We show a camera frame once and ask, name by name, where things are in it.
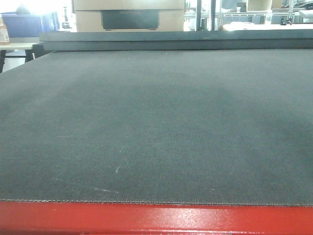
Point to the cardboard box with black panel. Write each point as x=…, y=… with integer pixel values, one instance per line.
x=129, y=15

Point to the white background table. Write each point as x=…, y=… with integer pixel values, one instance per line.
x=27, y=47

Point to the blue crate in background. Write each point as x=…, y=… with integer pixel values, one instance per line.
x=22, y=26

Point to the aluminium frame workbench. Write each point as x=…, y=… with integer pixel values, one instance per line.
x=206, y=15

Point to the grey conveyor back rail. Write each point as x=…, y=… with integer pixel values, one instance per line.
x=199, y=40

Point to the red conveyor frame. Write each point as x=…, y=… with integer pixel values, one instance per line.
x=47, y=218

